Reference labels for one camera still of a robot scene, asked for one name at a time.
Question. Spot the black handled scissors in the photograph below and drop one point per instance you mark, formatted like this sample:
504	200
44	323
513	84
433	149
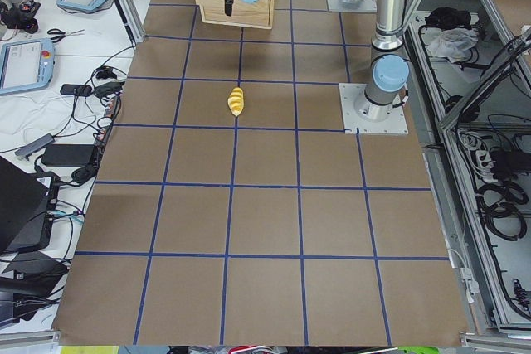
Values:
56	35

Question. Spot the near blue teach pendant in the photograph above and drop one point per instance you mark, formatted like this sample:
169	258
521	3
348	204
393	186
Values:
26	65

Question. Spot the wooden drawer cabinet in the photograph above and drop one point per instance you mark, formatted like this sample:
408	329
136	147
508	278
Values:
213	14

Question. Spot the black laptop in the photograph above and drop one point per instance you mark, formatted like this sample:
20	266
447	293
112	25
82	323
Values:
27	200

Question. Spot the crumpled white cloth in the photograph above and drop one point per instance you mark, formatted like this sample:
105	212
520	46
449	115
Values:
454	44

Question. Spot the black external drive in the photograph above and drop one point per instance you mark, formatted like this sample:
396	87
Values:
67	155

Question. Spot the yellow toy croissant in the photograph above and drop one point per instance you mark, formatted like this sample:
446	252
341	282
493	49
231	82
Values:
236	101

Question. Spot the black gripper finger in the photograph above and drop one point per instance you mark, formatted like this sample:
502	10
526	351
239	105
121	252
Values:
228	7

